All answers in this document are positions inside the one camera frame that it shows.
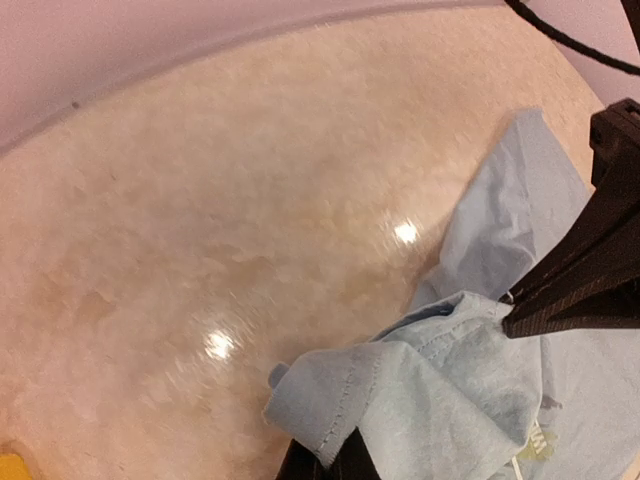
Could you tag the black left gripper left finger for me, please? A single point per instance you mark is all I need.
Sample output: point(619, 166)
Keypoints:
point(300, 464)

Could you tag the yellow plastic bin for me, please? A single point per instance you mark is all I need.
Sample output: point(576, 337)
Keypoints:
point(13, 466)

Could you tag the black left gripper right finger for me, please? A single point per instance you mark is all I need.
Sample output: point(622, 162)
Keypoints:
point(353, 461)

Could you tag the light blue printed t-shirt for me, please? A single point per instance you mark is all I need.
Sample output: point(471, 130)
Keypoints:
point(443, 393)

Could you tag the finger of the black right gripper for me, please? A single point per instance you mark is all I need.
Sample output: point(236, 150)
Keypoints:
point(601, 304)
point(601, 250)

